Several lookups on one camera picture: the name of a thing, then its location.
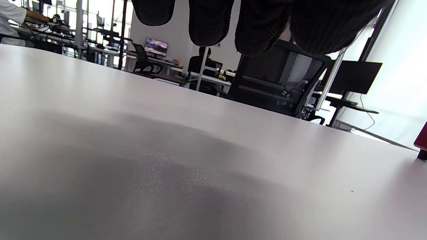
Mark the person's left hand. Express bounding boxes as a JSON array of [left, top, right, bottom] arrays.
[[131, 0, 396, 56]]

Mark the large black mesh office chair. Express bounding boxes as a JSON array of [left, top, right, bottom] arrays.
[[227, 40, 332, 118]]

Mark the monitor showing landscape picture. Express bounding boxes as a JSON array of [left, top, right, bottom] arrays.
[[144, 37, 169, 57]]

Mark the black blank monitor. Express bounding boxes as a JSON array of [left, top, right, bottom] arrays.
[[329, 60, 383, 95]]

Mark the black monitor stand desk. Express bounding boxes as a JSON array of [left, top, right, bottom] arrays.
[[325, 93, 379, 128]]

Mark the small black office chair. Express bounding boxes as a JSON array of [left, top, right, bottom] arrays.
[[132, 42, 163, 74]]

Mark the black vertical pole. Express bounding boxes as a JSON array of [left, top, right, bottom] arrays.
[[117, 0, 128, 70]]

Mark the red object with black foot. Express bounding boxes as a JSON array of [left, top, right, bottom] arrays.
[[414, 121, 427, 160]]

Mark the white metal frame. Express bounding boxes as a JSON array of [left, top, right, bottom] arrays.
[[189, 47, 232, 92]]

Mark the white cable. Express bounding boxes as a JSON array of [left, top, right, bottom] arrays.
[[360, 94, 376, 131]]

